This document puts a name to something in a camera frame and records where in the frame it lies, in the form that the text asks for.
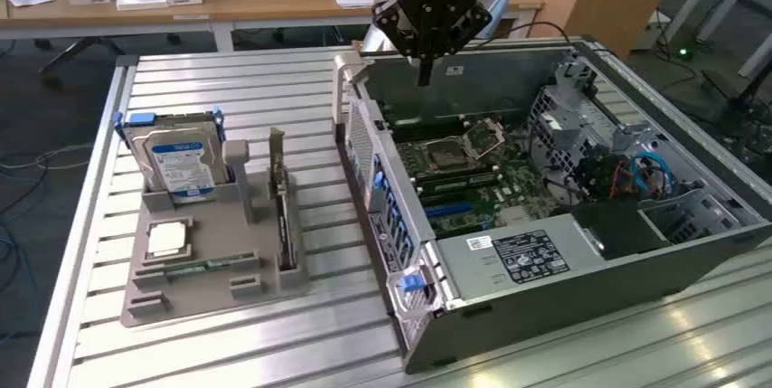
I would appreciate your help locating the blue disk caddy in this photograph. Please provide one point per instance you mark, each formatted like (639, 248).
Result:
(141, 117)

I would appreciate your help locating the black chair base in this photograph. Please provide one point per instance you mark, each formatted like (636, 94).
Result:
(79, 51)

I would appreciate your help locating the blue expansion slot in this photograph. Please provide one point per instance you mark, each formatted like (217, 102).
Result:
(449, 210)

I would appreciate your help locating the perforated metal drive cage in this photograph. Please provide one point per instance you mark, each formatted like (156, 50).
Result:
(567, 125)

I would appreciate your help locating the white desk frame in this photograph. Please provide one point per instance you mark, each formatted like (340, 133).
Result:
(756, 60)

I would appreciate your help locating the grey power supply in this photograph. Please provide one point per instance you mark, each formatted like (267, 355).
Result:
(483, 270)

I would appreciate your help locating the grey metal disk bay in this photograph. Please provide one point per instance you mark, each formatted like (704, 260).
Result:
(693, 216)

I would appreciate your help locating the white floor box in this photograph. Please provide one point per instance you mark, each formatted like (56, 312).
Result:
(653, 35)

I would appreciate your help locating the metal socket cover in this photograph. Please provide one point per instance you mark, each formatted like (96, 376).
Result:
(485, 135)

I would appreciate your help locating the green motherboard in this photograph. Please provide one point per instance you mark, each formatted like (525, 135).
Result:
(531, 198)

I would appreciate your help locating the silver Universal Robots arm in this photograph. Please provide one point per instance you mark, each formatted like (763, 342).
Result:
(380, 40)

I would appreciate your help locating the black equipment stand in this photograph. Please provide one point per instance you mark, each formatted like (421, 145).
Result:
(748, 89)

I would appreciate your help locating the open grey PC case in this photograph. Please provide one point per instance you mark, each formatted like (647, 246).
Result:
(543, 306)

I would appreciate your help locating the white card with red print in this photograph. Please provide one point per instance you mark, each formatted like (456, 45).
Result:
(29, 0)

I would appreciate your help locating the hard disk with blue label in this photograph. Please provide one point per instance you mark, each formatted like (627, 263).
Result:
(180, 166)

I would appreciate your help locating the blue case latch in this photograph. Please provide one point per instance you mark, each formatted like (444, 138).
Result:
(411, 283)

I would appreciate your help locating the CPU socket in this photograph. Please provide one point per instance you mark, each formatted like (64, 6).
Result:
(449, 153)

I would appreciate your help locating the flat white box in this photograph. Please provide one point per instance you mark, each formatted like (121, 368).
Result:
(141, 4)

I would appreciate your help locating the wooden office desk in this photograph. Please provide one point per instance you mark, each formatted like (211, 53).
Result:
(289, 3)
(91, 15)

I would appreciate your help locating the green RAM stick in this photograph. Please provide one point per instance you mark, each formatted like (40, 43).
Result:
(199, 265)

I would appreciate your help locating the grey parts rack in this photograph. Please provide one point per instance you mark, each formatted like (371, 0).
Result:
(217, 279)

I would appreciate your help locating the silver CPU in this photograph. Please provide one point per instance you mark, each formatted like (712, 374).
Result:
(167, 239)

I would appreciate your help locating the black graphics card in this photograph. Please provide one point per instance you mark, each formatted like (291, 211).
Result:
(284, 225)

